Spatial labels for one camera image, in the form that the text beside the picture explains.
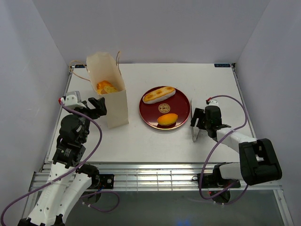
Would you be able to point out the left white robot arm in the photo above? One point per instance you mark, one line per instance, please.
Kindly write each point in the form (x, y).
(69, 175)

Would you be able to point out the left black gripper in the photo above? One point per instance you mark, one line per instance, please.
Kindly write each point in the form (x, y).
(100, 109)

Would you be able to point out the long white iced bread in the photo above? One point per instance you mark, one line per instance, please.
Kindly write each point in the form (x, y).
(159, 95)

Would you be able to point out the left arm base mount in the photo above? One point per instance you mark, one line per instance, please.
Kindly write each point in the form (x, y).
(103, 181)

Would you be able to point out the cream paper bag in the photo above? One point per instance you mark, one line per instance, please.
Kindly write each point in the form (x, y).
(101, 66)

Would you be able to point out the dark red round plate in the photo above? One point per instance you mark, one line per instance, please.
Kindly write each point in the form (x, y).
(178, 104)

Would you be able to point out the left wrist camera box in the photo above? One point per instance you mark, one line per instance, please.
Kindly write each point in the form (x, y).
(72, 100)

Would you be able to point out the herb speckled bread slice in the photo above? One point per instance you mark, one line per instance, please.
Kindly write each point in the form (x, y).
(108, 89)

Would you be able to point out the aluminium frame rail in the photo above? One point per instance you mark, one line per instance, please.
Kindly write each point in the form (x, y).
(149, 177)

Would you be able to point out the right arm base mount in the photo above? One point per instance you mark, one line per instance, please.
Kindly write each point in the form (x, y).
(209, 181)

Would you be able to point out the small orange sugared bun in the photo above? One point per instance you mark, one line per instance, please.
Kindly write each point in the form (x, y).
(167, 119)

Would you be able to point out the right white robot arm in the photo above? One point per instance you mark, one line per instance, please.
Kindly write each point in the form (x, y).
(258, 162)

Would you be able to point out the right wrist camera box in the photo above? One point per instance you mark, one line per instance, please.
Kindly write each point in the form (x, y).
(212, 102)

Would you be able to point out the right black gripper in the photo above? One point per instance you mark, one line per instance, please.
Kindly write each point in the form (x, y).
(199, 113)

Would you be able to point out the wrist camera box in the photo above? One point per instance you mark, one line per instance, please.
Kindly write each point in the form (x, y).
(212, 102)
(72, 100)

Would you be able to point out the croissant bread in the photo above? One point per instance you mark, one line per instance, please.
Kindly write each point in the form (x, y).
(100, 86)

